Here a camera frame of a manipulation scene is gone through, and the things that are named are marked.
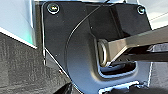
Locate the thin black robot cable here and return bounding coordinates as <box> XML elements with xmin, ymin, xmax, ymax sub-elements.
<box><xmin>63</xmin><ymin>0</ymin><xmax>113</xmax><ymax>81</ymax></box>

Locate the round silver base bolt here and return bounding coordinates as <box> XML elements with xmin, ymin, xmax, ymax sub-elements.
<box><xmin>136</xmin><ymin>4</ymin><xmax>147</xmax><ymax>16</ymax></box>
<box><xmin>46</xmin><ymin>2</ymin><xmax>61</xmax><ymax>15</ymax></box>

